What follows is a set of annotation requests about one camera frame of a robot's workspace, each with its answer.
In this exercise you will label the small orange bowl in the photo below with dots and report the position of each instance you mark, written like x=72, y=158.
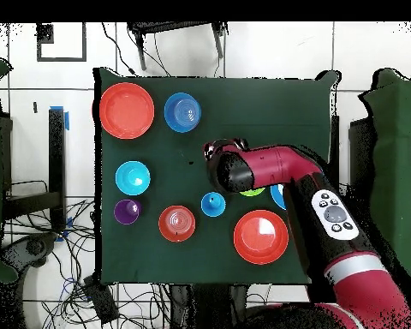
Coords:
x=176, y=224

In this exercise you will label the dark grey pedestal foot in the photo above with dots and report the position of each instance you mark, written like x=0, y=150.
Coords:
x=34, y=246

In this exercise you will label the large orange bowl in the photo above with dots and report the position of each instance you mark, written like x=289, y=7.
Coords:
x=260, y=237
x=126, y=110

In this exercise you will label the light blue ribbed bowl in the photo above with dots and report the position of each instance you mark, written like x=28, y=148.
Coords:
x=133, y=178

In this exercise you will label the blue cup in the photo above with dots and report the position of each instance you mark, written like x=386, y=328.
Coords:
x=213, y=204

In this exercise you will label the small black floor object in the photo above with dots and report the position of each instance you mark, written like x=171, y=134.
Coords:
x=35, y=107

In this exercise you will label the large blue bowl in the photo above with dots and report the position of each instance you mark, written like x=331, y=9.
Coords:
x=278, y=197

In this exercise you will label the black metal stand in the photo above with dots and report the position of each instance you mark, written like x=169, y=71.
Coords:
x=171, y=25

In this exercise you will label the blue tape strip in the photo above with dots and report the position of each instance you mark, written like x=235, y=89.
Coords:
x=66, y=121

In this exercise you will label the black metal frame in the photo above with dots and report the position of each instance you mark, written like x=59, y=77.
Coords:
x=359, y=154
x=56, y=154

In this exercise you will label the dark green tablecloth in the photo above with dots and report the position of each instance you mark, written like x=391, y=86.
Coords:
x=260, y=102

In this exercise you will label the black floor box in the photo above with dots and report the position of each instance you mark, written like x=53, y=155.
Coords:
x=102, y=301

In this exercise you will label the black square floor frame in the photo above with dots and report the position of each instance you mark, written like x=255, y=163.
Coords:
x=61, y=59

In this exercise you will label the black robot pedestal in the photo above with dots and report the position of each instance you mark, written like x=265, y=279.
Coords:
x=209, y=305

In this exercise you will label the medium blue bowl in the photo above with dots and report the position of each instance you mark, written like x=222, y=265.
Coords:
x=182, y=112

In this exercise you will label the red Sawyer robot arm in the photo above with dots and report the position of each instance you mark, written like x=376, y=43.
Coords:
x=270, y=164

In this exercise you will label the green ribbed bowl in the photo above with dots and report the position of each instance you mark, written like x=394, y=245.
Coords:
x=251, y=192

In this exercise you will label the purple cup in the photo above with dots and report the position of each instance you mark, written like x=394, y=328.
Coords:
x=126, y=212

